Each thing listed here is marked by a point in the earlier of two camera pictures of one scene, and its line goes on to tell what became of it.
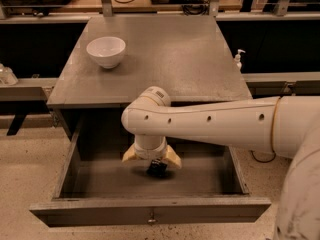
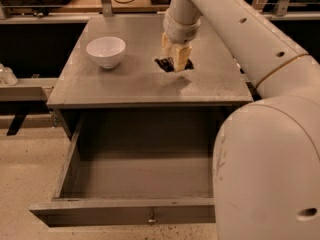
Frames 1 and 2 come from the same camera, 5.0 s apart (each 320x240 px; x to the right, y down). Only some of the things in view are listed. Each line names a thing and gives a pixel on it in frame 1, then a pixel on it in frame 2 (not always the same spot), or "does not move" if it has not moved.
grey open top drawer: x=98 y=187 does not move
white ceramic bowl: x=107 y=50 does not move
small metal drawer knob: x=152 y=219 does not move
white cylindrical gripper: x=150 y=153 → x=180 y=33
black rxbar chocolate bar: x=157 y=168 → x=168 y=64
